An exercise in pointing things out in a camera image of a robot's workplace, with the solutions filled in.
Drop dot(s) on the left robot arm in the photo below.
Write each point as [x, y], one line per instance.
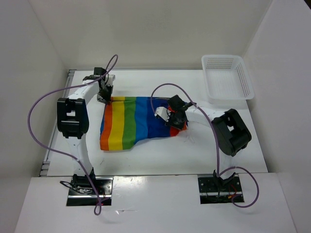
[73, 123]

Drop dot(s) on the white plastic basket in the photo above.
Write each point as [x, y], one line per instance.
[227, 78]

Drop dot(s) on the rainbow striped shorts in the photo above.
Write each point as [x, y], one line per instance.
[128, 120]

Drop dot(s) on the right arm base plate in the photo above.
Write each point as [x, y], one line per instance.
[210, 193]

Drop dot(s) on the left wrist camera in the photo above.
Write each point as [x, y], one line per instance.
[109, 79]

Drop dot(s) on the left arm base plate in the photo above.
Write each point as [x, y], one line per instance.
[86, 196]

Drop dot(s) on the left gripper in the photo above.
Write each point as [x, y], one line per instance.
[107, 99]

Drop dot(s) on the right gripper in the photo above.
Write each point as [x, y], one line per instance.
[179, 126]

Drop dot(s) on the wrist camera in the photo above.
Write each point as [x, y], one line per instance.
[109, 79]
[163, 113]

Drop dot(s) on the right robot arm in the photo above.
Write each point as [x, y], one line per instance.
[229, 130]

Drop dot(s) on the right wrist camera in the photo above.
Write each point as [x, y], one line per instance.
[163, 113]

